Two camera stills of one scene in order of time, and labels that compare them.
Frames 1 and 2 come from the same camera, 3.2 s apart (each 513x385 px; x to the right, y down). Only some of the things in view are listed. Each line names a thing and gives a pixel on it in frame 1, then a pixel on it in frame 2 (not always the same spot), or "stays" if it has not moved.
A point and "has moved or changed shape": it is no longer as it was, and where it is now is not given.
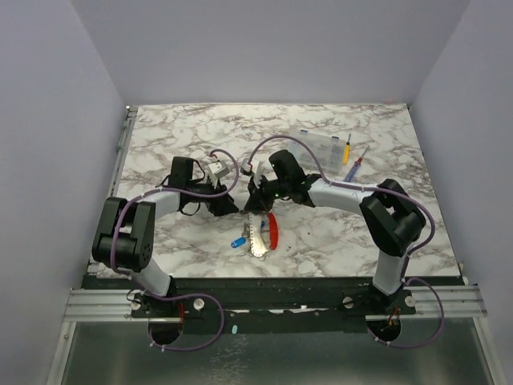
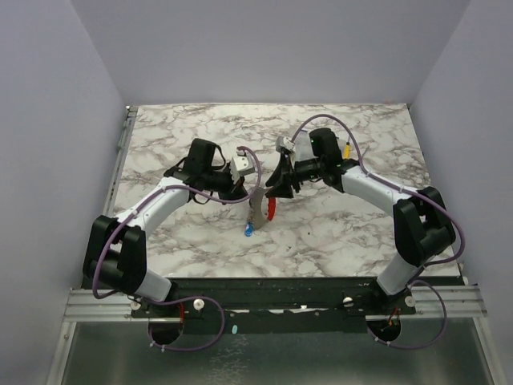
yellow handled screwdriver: [347, 151] stays
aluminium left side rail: [129, 121] stays
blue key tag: [238, 242] to [249, 229]
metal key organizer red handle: [258, 245] has moved or changed shape
